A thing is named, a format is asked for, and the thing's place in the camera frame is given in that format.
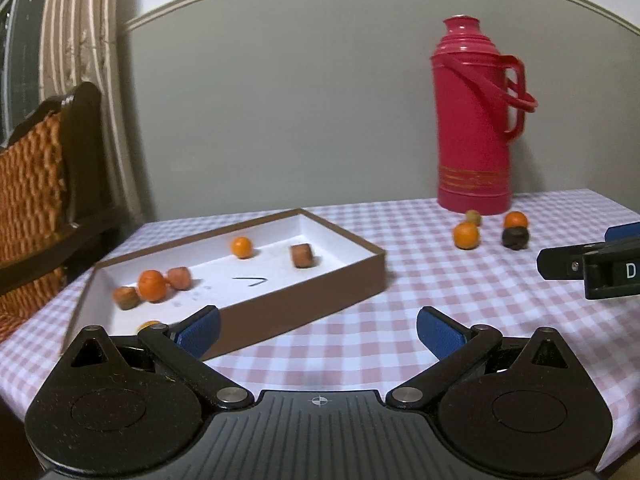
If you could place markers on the small tan longan fruit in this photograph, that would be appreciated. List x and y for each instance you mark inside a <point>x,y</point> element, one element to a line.
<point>474,217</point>

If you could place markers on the small orange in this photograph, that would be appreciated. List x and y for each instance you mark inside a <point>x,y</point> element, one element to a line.
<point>242,247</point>

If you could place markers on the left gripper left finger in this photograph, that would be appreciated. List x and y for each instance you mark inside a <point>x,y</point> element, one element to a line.
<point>180,348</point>

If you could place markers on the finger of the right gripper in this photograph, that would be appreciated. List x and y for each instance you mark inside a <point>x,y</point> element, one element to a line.
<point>567,263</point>
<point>622,232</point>

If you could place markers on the wicker wooden chair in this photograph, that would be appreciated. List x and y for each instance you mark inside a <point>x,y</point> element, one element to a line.
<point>57,209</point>

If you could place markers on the brown white shallow box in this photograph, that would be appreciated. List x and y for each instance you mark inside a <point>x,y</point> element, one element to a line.
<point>259,297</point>

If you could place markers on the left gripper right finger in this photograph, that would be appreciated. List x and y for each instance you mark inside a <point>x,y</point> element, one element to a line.
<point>459,350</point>

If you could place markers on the pink checkered tablecloth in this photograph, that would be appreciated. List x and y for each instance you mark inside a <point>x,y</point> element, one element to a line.
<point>374,345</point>

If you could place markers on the dark chestnut fruit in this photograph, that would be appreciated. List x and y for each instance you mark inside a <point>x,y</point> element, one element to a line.
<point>515,238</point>

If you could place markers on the large orange tangerine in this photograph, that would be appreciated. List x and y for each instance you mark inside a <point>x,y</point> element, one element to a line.
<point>466,235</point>

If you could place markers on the red thermos flask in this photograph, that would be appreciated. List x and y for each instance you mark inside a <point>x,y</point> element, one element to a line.
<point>481,100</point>

